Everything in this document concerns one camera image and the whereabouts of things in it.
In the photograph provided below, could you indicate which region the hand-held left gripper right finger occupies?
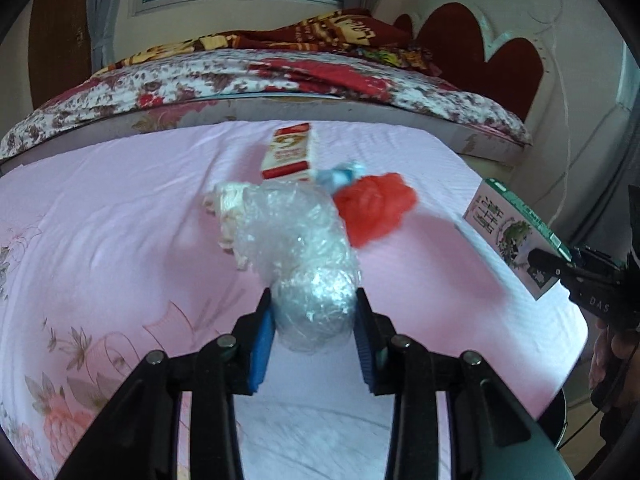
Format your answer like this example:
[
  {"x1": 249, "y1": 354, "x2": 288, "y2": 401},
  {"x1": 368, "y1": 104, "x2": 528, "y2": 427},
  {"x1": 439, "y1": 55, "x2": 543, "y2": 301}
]
[{"x1": 352, "y1": 287, "x2": 576, "y2": 480}]

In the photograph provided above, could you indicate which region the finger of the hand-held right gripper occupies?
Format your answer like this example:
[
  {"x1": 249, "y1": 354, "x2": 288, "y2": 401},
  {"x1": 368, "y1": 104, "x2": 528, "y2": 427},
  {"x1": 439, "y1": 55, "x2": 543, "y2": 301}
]
[{"x1": 528, "y1": 246, "x2": 626, "y2": 286}]

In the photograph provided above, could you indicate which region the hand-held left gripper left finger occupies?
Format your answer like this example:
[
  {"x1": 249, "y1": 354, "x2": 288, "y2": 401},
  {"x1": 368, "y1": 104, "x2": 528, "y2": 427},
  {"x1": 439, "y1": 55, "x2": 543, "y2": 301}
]
[{"x1": 55, "y1": 287, "x2": 276, "y2": 480}]

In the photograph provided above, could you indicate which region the green and white carton box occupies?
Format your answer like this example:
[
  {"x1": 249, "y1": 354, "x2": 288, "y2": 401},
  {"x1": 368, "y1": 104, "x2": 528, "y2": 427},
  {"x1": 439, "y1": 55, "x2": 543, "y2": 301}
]
[{"x1": 462, "y1": 177, "x2": 571, "y2": 302}]

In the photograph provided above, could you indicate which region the clear plastic bag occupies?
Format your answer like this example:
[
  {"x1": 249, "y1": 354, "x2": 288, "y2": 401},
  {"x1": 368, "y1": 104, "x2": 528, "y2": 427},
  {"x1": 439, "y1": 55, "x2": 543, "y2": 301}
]
[{"x1": 235, "y1": 182, "x2": 361, "y2": 356}]

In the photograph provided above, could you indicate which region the black plastic bucket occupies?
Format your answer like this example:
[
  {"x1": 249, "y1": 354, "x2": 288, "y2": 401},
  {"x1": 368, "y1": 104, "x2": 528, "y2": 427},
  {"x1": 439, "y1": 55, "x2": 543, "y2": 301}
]
[{"x1": 537, "y1": 387, "x2": 571, "y2": 451}]

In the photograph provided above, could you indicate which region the red plastic bag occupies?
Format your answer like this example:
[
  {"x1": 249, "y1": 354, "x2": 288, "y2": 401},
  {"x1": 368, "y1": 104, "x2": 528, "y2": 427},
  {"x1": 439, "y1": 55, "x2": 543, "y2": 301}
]
[{"x1": 332, "y1": 172, "x2": 418, "y2": 248}]

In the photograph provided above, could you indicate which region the beige wrapper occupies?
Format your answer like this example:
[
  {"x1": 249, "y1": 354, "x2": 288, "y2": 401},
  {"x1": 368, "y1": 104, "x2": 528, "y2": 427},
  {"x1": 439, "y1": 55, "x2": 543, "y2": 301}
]
[{"x1": 202, "y1": 182, "x2": 261, "y2": 271}]

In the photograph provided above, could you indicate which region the light blue wrapper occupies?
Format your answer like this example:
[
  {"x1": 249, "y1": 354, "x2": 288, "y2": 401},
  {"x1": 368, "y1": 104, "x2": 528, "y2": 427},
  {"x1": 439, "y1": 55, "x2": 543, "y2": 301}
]
[{"x1": 317, "y1": 160, "x2": 371, "y2": 193}]

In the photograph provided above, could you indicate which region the red and white carton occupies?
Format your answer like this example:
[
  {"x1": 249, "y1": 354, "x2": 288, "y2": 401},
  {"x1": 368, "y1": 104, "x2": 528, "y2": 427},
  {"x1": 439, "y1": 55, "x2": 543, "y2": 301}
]
[{"x1": 261, "y1": 124, "x2": 321, "y2": 184}]

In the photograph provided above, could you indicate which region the person's right hand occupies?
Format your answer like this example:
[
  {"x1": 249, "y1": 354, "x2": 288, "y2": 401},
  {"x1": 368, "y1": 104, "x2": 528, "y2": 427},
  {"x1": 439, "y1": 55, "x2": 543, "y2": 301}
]
[{"x1": 589, "y1": 320, "x2": 636, "y2": 413}]

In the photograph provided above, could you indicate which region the grey patterned curtain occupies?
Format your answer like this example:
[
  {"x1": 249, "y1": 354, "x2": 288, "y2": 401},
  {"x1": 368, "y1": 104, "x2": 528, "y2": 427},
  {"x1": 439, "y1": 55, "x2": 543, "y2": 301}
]
[{"x1": 617, "y1": 40, "x2": 640, "y2": 201}]

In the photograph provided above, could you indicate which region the pink floral table cloth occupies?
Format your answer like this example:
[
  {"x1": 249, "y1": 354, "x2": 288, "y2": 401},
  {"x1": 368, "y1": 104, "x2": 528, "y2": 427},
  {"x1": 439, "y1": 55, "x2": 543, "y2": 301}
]
[{"x1": 0, "y1": 120, "x2": 588, "y2": 480}]

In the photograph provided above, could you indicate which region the red heart-shaped headboard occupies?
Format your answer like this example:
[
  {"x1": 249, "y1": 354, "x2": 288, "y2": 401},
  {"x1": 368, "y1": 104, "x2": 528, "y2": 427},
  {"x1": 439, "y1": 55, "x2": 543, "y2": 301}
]
[{"x1": 392, "y1": 2, "x2": 551, "y2": 123}]

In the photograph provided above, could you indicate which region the floral bed sheet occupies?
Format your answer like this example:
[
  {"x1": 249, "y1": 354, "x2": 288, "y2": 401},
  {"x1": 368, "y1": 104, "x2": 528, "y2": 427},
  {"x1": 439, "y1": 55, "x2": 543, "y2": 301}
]
[{"x1": 0, "y1": 50, "x2": 532, "y2": 161}]

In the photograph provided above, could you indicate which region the red printed blanket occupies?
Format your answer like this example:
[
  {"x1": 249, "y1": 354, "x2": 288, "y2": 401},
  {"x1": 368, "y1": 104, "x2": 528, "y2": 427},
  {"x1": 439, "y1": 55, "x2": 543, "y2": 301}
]
[{"x1": 90, "y1": 8, "x2": 443, "y2": 78}]

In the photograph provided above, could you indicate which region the brown wooden door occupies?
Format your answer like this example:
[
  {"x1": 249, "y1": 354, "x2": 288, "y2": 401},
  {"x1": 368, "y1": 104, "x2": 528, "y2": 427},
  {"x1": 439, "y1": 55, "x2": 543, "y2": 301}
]
[{"x1": 27, "y1": 0, "x2": 93, "y2": 111}]

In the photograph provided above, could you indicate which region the white bed frame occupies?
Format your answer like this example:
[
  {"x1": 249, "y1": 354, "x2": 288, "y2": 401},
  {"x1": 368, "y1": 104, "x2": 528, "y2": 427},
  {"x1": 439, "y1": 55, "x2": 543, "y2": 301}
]
[{"x1": 450, "y1": 130, "x2": 516, "y2": 166}]

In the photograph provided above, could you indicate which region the white cable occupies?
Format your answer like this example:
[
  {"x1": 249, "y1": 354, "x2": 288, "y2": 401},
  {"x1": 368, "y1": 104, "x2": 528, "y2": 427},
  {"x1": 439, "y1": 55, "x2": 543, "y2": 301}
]
[{"x1": 525, "y1": 0, "x2": 571, "y2": 151}]

